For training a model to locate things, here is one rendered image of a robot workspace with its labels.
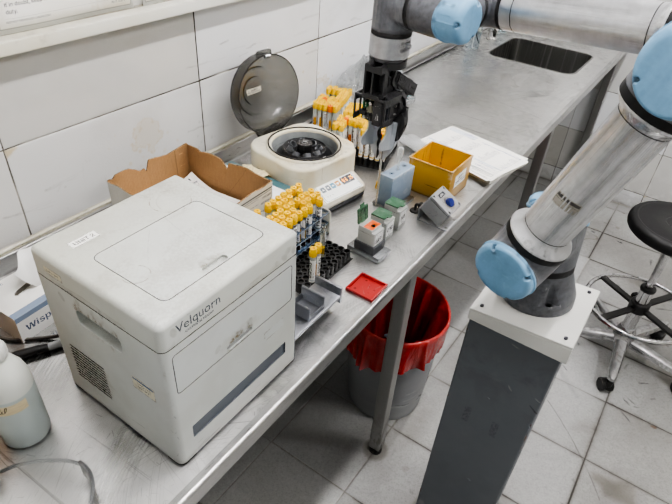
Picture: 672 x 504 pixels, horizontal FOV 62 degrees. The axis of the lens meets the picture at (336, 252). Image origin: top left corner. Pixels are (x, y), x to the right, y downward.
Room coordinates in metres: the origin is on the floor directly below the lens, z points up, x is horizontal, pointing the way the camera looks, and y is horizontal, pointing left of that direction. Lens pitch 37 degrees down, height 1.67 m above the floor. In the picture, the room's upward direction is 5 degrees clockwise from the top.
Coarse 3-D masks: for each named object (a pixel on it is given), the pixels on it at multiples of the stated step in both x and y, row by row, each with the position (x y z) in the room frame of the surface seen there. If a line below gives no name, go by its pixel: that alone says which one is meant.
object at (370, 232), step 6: (366, 222) 1.07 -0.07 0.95; (372, 222) 1.07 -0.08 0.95; (378, 222) 1.08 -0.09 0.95; (360, 228) 1.06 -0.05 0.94; (366, 228) 1.05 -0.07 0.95; (372, 228) 1.05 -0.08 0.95; (378, 228) 1.06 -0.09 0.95; (360, 234) 1.06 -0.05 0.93; (366, 234) 1.05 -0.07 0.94; (372, 234) 1.04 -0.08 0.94; (378, 234) 1.05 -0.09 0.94; (360, 240) 1.06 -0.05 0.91; (366, 240) 1.05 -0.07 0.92; (372, 240) 1.04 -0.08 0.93; (378, 240) 1.05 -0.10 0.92; (372, 246) 1.04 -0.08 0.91
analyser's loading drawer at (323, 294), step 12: (312, 288) 0.87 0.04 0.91; (324, 288) 0.87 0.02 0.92; (336, 288) 0.86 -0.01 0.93; (300, 300) 0.83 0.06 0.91; (312, 300) 0.82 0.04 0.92; (324, 300) 0.81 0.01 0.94; (336, 300) 0.84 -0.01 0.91; (300, 312) 0.78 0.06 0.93; (312, 312) 0.80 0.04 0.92; (324, 312) 0.80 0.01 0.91; (300, 324) 0.76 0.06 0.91
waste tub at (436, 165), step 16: (432, 144) 1.48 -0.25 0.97; (416, 160) 1.37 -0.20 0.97; (432, 160) 1.48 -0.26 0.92; (448, 160) 1.45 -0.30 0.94; (464, 160) 1.42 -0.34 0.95; (416, 176) 1.36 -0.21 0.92; (432, 176) 1.34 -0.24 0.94; (448, 176) 1.31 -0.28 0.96; (464, 176) 1.39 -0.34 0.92; (432, 192) 1.33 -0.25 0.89
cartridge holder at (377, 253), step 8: (352, 240) 1.08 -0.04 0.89; (384, 240) 1.07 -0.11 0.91; (352, 248) 1.06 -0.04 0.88; (360, 248) 1.05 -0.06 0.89; (368, 248) 1.04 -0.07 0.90; (376, 248) 1.04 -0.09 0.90; (384, 248) 1.06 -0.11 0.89; (368, 256) 1.03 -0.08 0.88; (376, 256) 1.03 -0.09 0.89; (384, 256) 1.04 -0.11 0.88
